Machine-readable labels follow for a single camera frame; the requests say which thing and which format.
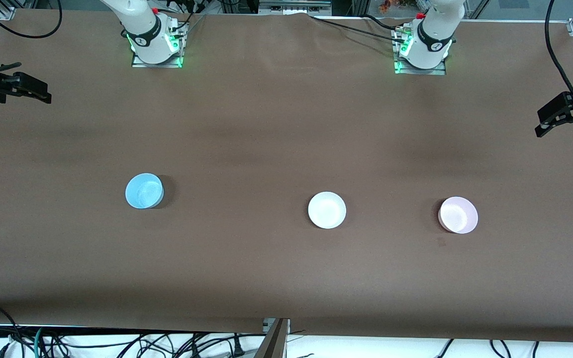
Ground white plastic bowl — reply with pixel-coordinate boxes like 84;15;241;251
438;196;479;235

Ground blue bowl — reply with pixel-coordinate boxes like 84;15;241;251
125;173;165;209

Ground brown table cover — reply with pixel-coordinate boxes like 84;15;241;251
0;9;573;344

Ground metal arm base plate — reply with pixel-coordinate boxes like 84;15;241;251
131;22;186;69
392;26;447;76

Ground aluminium frame post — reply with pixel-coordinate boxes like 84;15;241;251
255;318;291;358

